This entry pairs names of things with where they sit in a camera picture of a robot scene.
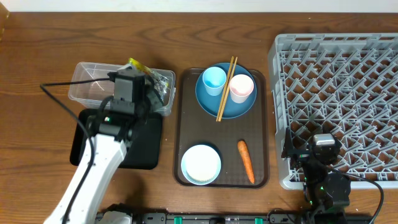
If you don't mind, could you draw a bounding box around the light blue cup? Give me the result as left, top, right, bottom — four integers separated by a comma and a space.
202, 67, 226, 96

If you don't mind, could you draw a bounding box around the pink cup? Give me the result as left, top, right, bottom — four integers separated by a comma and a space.
229, 74, 254, 103

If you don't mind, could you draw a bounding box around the black plastic tray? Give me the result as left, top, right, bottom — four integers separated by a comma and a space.
70, 109, 162, 170

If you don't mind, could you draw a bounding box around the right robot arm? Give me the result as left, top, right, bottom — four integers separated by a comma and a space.
281, 128, 351, 223

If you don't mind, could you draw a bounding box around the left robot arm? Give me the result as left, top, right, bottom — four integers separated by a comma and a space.
46, 72, 166, 223

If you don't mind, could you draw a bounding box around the orange carrot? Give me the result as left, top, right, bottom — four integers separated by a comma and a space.
237, 140, 255, 184

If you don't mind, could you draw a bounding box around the green yellow snack wrapper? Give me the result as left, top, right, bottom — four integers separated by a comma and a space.
128, 58, 169, 95

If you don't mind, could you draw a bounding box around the grey dishwasher rack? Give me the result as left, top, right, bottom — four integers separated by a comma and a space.
268, 33, 397, 189

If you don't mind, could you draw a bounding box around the brown serving tray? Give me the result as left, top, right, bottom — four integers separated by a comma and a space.
174, 68, 269, 189

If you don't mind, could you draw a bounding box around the light blue rice bowl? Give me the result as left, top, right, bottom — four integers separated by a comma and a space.
180, 144, 221, 185

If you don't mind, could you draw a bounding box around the right wooden chopstick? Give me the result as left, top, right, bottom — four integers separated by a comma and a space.
217, 57, 238, 122

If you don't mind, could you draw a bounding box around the clear plastic bin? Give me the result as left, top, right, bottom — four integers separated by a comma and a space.
68, 62, 175, 116

